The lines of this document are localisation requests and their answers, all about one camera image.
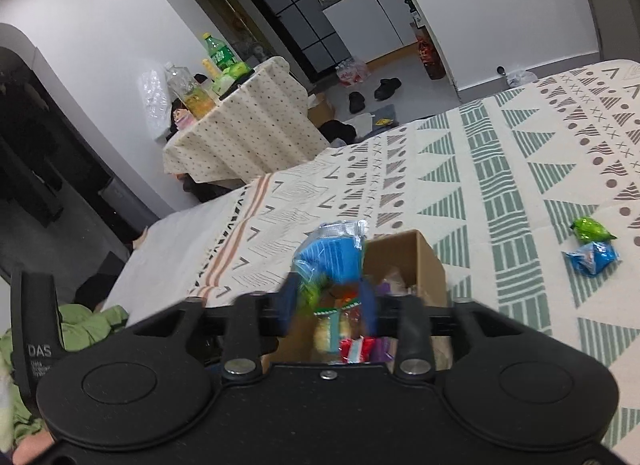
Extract left black slipper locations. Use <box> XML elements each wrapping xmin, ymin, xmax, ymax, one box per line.
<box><xmin>348</xmin><ymin>92</ymin><xmax>366</xmax><ymax>114</ymax></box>

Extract pack of water bottles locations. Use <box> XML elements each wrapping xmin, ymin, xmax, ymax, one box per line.
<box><xmin>335</xmin><ymin>58</ymin><xmax>370</xmax><ymax>87</ymax></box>

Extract right black slipper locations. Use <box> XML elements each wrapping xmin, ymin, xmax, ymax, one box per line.
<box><xmin>374</xmin><ymin>77</ymin><xmax>402</xmax><ymax>101</ymax></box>

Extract brown cardboard box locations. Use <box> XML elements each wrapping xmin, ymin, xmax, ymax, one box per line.
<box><xmin>262</xmin><ymin>230</ymin><xmax>449</xmax><ymax>370</ymax></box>

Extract blue green snack packet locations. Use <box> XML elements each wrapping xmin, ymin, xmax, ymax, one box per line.
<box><xmin>292</xmin><ymin>220</ymin><xmax>369</xmax><ymax>310</ymax></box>

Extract person's hand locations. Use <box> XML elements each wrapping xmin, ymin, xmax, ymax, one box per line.
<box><xmin>12</xmin><ymin>430</ymin><xmax>54</xmax><ymax>465</ymax></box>

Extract patterned bed blanket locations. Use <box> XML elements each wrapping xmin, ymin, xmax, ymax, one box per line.
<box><xmin>106</xmin><ymin>60</ymin><xmax>639</xmax><ymax>463</ymax></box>

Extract green candy wrapper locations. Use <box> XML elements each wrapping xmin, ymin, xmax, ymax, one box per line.
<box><xmin>570</xmin><ymin>216</ymin><xmax>617</xmax><ymax>244</ymax></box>

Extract white cabinet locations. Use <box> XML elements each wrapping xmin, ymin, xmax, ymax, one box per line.
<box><xmin>323</xmin><ymin>0</ymin><xmax>416</xmax><ymax>62</ymax></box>

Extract green soda bottle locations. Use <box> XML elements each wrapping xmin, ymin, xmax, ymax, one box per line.
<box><xmin>202</xmin><ymin>33</ymin><xmax>239</xmax><ymax>71</ymax></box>

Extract black slipper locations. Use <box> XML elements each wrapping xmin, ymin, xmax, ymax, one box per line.
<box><xmin>374</xmin><ymin>77</ymin><xmax>402</xmax><ymax>101</ymax></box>
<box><xmin>348</xmin><ymin>92</ymin><xmax>366</xmax><ymax>114</ymax></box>

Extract blue candy packet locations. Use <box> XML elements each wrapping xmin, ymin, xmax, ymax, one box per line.
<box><xmin>564</xmin><ymin>242</ymin><xmax>620</xmax><ymax>277</ymax></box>

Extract red white candy packet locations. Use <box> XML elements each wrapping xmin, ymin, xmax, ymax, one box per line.
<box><xmin>338</xmin><ymin>336</ymin><xmax>375</xmax><ymax>363</ymax></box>

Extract round table dotted tablecloth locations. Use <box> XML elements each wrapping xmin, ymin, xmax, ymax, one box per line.
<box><xmin>163</xmin><ymin>57</ymin><xmax>329</xmax><ymax>184</ymax></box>

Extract clear yellow liquid bottle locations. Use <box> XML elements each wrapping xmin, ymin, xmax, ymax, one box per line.
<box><xmin>164</xmin><ymin>62</ymin><xmax>215</xmax><ymax>120</ymax></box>

